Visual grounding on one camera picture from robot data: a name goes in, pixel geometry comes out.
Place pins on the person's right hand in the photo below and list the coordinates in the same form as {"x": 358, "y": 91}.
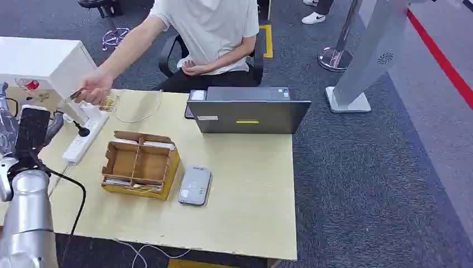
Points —
{"x": 94, "y": 88}

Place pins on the person's left hand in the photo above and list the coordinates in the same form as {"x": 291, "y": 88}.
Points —
{"x": 192, "y": 69}

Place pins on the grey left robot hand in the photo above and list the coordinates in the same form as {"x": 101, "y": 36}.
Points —
{"x": 32, "y": 133}

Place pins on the small card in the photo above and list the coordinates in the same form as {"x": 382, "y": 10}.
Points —
{"x": 77, "y": 93}

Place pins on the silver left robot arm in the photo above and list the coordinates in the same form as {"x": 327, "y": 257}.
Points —
{"x": 27, "y": 222}

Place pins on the clear plastic bag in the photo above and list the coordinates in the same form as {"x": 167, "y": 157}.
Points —
{"x": 109, "y": 103}

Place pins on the white power adapter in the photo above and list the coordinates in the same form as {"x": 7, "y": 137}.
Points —
{"x": 90, "y": 110}

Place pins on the black power plug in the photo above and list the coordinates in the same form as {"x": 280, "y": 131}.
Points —
{"x": 82, "y": 130}

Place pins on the person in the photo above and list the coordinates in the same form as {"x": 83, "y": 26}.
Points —
{"x": 210, "y": 29}

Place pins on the clear bag with red item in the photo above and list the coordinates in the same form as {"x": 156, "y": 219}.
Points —
{"x": 31, "y": 85}

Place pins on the white power strip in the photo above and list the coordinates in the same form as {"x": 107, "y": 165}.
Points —
{"x": 83, "y": 142}

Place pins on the white cabinet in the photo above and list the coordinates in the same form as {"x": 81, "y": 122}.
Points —
{"x": 48, "y": 61}

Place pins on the black office chair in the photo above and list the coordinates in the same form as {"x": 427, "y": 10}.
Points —
{"x": 258, "y": 63}

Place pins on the grey laptop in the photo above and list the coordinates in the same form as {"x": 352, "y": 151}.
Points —
{"x": 251, "y": 114}

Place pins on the black chair with chrome base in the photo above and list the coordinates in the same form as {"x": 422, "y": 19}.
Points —
{"x": 111, "y": 14}

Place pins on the yellow floor tape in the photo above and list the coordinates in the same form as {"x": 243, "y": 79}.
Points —
{"x": 267, "y": 40}

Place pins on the white card stack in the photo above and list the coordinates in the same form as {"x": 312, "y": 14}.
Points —
{"x": 157, "y": 144}

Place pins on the wooden card box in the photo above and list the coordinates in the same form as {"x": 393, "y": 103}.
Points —
{"x": 140, "y": 166}

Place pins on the printed card stack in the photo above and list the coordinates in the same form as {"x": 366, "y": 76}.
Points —
{"x": 122, "y": 182}

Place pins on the grey card reader device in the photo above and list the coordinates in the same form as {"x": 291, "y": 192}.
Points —
{"x": 194, "y": 185}

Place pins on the white sneaker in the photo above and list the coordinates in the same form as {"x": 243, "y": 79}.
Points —
{"x": 310, "y": 2}
{"x": 313, "y": 18}

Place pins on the bystander's leg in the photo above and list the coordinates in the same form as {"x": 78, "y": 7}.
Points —
{"x": 325, "y": 5}

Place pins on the white kiosk stand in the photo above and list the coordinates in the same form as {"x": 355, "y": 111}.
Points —
{"x": 366, "y": 51}

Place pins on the red floor tape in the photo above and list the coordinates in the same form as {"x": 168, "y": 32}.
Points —
{"x": 439, "y": 59}

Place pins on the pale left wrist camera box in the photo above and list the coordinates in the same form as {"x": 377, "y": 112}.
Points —
{"x": 5, "y": 177}

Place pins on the chrome stanchion post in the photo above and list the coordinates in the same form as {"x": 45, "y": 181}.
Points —
{"x": 338, "y": 55}

